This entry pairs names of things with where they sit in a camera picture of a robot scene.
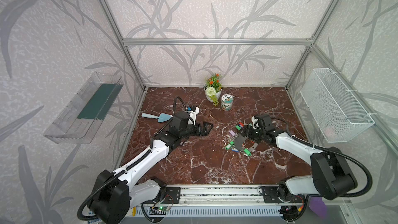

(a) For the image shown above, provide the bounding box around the purple tagged key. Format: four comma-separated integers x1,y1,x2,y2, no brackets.
229,130,237,137

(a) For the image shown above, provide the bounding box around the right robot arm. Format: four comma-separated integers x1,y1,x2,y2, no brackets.
237,114,358,202

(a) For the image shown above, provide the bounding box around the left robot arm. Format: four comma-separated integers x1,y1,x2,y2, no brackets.
77,111,214,224

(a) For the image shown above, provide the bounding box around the round green tin can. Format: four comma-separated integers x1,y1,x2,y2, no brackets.
221,94,234,111

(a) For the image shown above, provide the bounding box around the potted flower plant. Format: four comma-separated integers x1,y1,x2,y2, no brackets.
204,74,223,107

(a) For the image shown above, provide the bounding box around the light blue toy shovel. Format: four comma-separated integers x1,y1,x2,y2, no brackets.
141,113,173,123

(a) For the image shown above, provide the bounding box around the purple toy shovel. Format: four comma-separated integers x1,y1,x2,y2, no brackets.
309,197,328,219

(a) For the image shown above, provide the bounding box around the green circuit board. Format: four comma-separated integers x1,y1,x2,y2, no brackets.
150,206,170,215

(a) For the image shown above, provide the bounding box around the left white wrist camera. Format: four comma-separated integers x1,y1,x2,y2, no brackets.
187,105,200,125

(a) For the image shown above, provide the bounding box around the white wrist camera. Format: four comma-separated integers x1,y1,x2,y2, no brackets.
187,105,200,125
251,115,262,129

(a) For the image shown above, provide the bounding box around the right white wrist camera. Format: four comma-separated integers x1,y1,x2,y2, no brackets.
251,115,262,129

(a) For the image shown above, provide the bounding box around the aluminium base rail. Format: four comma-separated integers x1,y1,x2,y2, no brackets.
90,184,312,207

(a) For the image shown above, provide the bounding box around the white wire mesh basket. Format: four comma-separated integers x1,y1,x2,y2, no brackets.
300,68,375,143

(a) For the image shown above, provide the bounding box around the clear plastic wall shelf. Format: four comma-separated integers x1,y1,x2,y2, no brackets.
44,72,124,144

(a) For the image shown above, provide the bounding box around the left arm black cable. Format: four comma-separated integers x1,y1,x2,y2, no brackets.
76,95,189,222

